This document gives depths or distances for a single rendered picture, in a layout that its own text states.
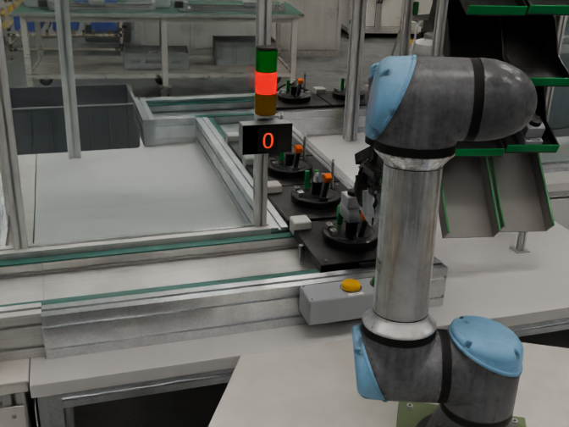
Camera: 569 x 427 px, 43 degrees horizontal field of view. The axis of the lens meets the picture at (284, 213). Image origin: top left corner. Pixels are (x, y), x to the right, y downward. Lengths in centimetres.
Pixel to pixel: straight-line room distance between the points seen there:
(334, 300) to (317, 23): 766
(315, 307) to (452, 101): 66
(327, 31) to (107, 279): 760
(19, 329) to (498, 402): 91
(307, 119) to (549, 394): 171
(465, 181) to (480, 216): 10
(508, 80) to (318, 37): 810
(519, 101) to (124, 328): 90
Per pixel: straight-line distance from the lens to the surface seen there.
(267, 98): 168
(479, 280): 188
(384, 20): 1072
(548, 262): 205
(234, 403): 138
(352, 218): 171
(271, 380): 144
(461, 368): 115
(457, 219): 180
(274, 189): 202
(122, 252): 174
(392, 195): 104
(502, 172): 192
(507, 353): 115
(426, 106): 99
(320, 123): 293
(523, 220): 189
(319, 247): 171
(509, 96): 102
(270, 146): 171
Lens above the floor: 171
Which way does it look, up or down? 23 degrees down
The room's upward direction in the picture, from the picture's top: 2 degrees clockwise
